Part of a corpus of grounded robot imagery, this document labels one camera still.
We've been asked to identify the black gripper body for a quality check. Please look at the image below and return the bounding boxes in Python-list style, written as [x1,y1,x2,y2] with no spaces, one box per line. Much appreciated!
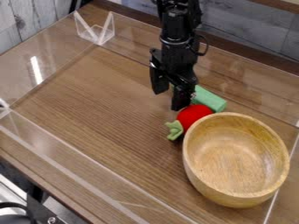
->
[148,38,201,97]

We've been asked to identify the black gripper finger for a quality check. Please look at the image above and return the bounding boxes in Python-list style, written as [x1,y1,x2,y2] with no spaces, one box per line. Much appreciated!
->
[149,66,169,95]
[172,86,193,111]

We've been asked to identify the green rectangular block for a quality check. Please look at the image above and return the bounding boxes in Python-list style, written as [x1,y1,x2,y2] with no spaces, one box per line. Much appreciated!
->
[191,85,227,113]

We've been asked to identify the red plush fruit green leaves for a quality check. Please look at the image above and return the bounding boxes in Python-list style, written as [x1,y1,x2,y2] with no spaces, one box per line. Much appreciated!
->
[164,104,213,141]

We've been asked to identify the wooden bowl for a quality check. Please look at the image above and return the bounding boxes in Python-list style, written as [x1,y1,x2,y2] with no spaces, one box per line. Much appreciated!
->
[181,112,289,208]

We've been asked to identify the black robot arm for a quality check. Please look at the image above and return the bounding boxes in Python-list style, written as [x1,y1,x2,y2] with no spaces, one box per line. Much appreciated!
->
[149,0,209,111]

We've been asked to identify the clear acrylic enclosure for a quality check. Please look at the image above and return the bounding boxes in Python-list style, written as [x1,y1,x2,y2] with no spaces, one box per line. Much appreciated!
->
[0,6,299,224]

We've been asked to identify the black metal bracket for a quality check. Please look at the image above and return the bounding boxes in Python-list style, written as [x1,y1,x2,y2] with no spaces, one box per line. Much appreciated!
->
[26,195,66,224]

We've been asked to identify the black cable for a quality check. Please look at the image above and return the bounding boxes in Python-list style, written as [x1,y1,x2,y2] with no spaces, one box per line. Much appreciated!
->
[0,201,33,224]

